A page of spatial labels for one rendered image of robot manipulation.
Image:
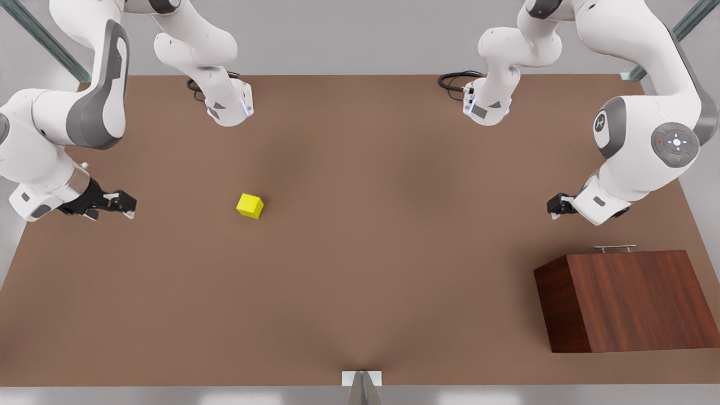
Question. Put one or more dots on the silver frame post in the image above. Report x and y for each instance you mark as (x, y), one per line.
(675, 34)
(45, 40)
(362, 388)

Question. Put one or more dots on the dark wooden drawer cabinet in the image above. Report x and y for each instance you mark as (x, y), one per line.
(630, 304)

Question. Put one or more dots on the yellow cube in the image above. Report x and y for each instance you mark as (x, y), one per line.
(250, 206)

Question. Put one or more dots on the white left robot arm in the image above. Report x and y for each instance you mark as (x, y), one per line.
(635, 152)

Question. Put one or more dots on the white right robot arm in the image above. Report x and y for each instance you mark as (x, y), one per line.
(95, 107)

